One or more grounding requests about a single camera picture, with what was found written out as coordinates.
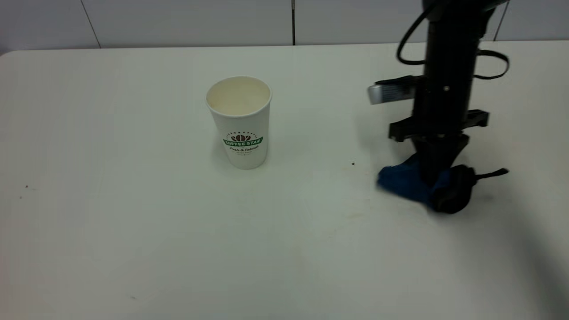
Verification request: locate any white paper coffee cup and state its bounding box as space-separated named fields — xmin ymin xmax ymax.
xmin=206 ymin=76 xmax=272 ymax=170

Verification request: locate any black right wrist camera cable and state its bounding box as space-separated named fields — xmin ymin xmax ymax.
xmin=397 ymin=3 xmax=431 ymax=66

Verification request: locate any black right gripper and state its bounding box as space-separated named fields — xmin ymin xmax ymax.
xmin=389 ymin=76 xmax=490 ymax=184

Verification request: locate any black right gripper cable loop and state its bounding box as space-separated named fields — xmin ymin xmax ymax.
xmin=473 ymin=49 xmax=510 ymax=81

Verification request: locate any blue cloth with black trim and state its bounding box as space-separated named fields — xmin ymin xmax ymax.
xmin=377 ymin=153 xmax=510 ymax=215

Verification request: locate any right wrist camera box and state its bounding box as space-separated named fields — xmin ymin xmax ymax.
xmin=368 ymin=76 xmax=427 ymax=105

